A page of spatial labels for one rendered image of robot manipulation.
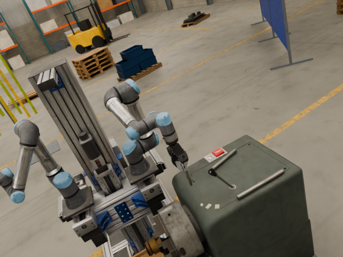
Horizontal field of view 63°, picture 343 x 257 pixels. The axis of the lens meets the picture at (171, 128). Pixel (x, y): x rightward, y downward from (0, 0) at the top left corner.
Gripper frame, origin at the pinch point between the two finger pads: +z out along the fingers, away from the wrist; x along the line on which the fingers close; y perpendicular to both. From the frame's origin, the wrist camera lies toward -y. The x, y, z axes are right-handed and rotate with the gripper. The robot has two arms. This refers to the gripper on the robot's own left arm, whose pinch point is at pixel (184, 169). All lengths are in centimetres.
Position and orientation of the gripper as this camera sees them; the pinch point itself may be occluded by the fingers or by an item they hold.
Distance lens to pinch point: 159.2
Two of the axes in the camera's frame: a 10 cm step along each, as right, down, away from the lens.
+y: -3.6, -3.5, 8.7
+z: 3.2, 8.3, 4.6
